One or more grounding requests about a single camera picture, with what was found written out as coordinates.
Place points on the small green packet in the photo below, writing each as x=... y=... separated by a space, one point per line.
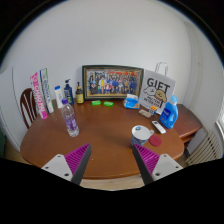
x=108 y=103
x=96 y=102

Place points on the white blue-capped lotion bottle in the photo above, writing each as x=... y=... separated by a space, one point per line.
x=59 y=98

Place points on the brown wooden side table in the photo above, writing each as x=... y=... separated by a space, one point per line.
x=188 y=121

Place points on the white radiator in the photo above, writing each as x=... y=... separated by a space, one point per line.
x=205 y=150

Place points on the colourful puzzle cube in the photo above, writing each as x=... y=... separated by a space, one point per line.
x=153 y=110

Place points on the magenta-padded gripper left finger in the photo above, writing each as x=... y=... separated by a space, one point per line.
x=58 y=166

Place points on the amber pump bottle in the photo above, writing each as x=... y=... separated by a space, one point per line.
x=79 y=96

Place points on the blue painted ceramic mug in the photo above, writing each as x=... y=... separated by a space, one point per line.
x=140 y=133

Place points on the white flat board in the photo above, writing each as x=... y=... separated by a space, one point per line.
x=8 y=106

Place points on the clear purple-capped water bottle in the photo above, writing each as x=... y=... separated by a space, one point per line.
x=70 y=121

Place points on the small flat printed box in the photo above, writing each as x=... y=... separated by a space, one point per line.
x=145 y=113

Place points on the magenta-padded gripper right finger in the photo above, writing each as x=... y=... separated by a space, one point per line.
x=165 y=166

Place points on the blue tissue pack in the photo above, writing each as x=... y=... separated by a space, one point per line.
x=131 y=102

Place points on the white paper gift bag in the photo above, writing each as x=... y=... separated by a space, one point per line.
x=158 y=90

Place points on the brown wooden chair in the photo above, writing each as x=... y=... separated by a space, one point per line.
x=26 y=100

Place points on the dark blue pump bottle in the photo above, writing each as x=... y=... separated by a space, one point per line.
x=68 y=95

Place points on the white green shuttlecock tube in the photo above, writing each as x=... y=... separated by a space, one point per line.
x=47 y=91

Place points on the blue detergent bottle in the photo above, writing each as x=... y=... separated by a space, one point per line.
x=169 y=115

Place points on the pink shuttlecock tube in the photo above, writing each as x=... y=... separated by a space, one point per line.
x=39 y=98

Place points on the framed group photo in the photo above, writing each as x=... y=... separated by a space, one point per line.
x=112 y=81

